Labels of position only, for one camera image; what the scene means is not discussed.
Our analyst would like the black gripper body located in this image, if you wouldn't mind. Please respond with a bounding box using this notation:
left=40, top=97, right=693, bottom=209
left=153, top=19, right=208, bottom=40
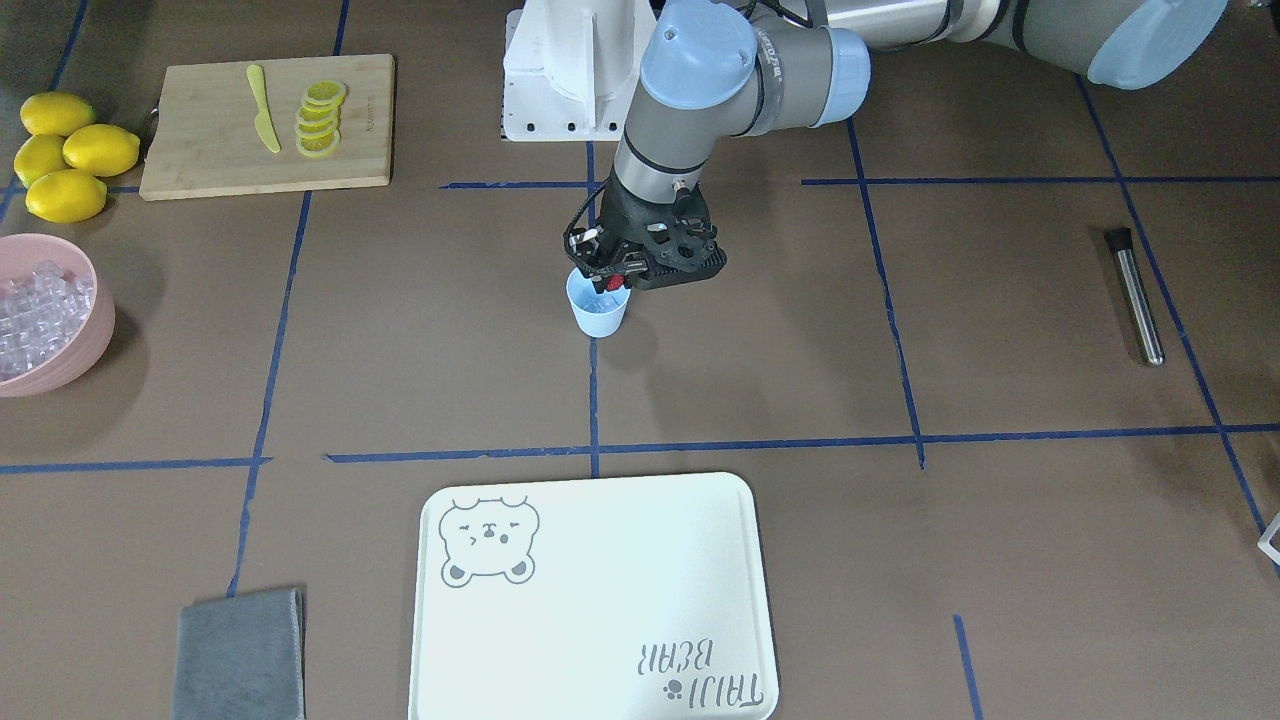
left=563, top=184, right=728, bottom=292

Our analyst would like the stainless steel muddler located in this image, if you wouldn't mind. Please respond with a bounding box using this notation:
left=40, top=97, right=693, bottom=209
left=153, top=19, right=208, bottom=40
left=1103, top=227, right=1165, bottom=366

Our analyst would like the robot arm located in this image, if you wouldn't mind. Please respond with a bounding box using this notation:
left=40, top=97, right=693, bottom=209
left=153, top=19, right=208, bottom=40
left=563, top=1, right=1226, bottom=293

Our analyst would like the light blue paper cup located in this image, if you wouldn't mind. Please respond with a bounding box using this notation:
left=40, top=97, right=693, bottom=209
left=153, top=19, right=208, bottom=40
left=564, top=269, right=631, bottom=338

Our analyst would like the pink ice bowl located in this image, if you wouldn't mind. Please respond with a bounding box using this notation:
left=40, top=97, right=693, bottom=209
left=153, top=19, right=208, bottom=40
left=1, top=233, right=115, bottom=398

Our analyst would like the lemon slice bottom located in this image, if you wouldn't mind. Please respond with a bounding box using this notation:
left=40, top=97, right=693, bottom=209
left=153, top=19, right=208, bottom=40
left=294, top=129, right=342, bottom=159

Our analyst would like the lemon slice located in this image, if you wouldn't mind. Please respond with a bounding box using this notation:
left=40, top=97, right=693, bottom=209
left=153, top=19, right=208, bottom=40
left=302, top=79, right=348, bottom=108
left=294, top=102, right=340, bottom=137
left=294, top=129, right=342, bottom=159

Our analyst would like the lemon slice middle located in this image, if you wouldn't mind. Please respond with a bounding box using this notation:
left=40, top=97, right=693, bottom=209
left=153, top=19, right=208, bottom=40
left=294, top=102, right=340, bottom=137

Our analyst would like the white bear tray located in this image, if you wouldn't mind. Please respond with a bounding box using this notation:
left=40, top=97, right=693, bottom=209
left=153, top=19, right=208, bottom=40
left=407, top=471, right=780, bottom=719

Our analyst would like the lemon slice top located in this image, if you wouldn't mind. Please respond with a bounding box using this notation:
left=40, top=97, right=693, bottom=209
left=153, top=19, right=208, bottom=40
left=302, top=79, right=348, bottom=108

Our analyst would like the yellow plastic knife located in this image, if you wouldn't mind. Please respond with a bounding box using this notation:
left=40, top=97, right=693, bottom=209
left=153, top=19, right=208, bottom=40
left=246, top=63, right=282, bottom=154

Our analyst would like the bamboo cutting board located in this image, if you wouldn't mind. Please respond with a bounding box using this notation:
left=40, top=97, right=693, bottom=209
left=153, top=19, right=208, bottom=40
left=140, top=54, right=396, bottom=201

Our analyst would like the whole lemon lower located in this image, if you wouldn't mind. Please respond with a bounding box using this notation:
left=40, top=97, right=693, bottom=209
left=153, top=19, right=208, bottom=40
left=61, top=124, right=141, bottom=178

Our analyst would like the grey folded cloth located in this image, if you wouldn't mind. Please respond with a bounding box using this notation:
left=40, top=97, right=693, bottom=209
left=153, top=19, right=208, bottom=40
left=170, top=585, right=306, bottom=719

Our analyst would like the whole lemon back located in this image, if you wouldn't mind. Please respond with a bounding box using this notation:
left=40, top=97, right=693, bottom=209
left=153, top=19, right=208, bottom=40
left=26, top=169, right=108, bottom=224

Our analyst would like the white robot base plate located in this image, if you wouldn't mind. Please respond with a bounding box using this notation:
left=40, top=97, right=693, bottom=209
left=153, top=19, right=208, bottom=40
left=500, top=1, right=657, bottom=142

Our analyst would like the white wire cup rack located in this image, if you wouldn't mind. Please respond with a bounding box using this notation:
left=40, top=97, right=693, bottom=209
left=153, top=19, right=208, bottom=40
left=1257, top=512, right=1280, bottom=568

